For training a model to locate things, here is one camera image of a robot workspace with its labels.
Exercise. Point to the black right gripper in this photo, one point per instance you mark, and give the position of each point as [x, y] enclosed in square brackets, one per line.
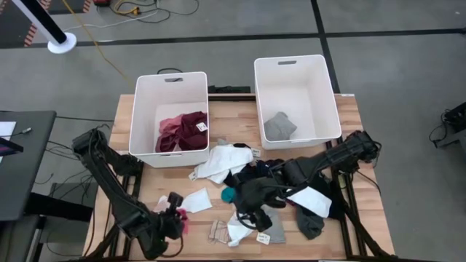
[261, 220]

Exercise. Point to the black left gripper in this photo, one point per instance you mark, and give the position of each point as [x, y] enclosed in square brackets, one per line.
[171, 222]

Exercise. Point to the light pink garment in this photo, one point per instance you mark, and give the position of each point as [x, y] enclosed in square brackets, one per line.
[162, 204]

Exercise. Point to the white sock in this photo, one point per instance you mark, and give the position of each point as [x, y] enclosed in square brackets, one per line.
[198, 201]

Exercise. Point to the teal sock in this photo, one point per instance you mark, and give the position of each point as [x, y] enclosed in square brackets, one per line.
[227, 195]

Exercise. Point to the mauve knit garment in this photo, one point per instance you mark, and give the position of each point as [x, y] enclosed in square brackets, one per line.
[165, 143]

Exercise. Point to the light grey garment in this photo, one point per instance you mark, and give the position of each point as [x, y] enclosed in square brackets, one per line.
[278, 126]

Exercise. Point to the rose pink garment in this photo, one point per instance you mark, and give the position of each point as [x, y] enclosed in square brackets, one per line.
[170, 125]

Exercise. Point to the white perforated plastic bin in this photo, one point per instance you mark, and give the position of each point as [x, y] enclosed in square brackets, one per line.
[298, 91]
[145, 109]

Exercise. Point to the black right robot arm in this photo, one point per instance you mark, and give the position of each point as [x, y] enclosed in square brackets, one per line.
[327, 156]

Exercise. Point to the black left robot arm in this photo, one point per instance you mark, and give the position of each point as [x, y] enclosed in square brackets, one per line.
[105, 174]

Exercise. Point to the white handwritten paper tag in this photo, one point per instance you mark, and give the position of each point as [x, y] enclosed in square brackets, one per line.
[263, 238]

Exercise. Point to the beige striped sock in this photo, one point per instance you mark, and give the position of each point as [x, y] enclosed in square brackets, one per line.
[218, 233]

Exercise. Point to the dark grey garment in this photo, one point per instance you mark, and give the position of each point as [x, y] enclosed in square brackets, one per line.
[309, 222]

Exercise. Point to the navy blue garment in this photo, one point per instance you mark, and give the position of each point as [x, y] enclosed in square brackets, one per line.
[260, 168]

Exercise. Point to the white folded garment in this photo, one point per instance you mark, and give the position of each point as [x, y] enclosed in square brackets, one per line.
[313, 200]

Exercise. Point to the white waffle-knit towel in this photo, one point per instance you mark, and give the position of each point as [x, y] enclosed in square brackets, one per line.
[225, 158]

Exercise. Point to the black garment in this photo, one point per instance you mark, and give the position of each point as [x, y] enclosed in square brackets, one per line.
[336, 207]

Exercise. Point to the black desk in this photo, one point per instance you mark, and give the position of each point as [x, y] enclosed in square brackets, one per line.
[22, 174]

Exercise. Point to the black flat device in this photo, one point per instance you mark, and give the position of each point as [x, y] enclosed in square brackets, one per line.
[9, 147]

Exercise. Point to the white paper sheet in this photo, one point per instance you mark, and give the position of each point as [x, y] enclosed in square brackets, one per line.
[6, 129]

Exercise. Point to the red device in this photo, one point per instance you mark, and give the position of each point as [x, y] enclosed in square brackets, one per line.
[102, 2]

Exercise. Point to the white pole with round base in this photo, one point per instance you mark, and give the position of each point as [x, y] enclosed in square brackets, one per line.
[43, 22]

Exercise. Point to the hazard striped floor mat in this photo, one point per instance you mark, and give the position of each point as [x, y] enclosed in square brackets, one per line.
[14, 25]

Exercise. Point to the black aluminium table frame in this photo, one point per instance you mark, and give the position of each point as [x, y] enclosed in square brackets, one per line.
[236, 97]

